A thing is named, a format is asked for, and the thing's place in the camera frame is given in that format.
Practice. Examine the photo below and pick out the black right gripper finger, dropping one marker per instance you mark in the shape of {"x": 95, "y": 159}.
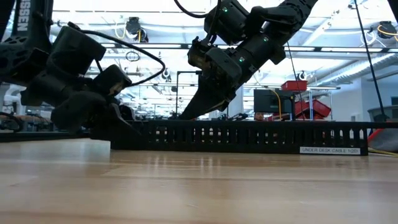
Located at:
{"x": 208, "y": 102}

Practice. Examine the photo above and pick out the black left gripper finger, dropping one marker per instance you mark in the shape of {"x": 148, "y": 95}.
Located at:
{"x": 124, "y": 127}
{"x": 81, "y": 112}

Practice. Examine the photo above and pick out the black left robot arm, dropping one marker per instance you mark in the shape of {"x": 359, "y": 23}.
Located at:
{"x": 25, "y": 46}

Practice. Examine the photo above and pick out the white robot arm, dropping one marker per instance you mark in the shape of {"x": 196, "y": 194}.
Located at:
{"x": 14, "y": 99}

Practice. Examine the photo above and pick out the black monitor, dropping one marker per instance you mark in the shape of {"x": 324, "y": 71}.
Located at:
{"x": 270, "y": 101}

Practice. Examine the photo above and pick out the person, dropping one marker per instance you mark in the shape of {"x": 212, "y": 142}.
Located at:
{"x": 258, "y": 116}

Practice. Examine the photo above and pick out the small red storage bin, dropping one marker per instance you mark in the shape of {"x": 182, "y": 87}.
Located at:
{"x": 293, "y": 85}

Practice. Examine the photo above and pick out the wooden background table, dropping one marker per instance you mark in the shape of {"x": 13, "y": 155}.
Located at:
{"x": 12, "y": 119}

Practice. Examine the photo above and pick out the metal shelf rack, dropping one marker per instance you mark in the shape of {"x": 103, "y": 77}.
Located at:
{"x": 311, "y": 96}

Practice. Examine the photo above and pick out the black background gantry frame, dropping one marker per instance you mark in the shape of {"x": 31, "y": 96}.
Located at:
{"x": 177, "y": 93}

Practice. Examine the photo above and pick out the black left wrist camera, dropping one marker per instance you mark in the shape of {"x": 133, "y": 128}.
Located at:
{"x": 112, "y": 81}

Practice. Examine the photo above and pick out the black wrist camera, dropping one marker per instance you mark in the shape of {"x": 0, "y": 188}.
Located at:
{"x": 199, "y": 56}
{"x": 112, "y": 81}

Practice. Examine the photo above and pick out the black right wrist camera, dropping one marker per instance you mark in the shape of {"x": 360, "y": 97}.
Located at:
{"x": 199, "y": 56}

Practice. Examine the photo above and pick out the white wall box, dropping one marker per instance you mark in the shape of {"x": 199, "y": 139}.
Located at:
{"x": 356, "y": 117}

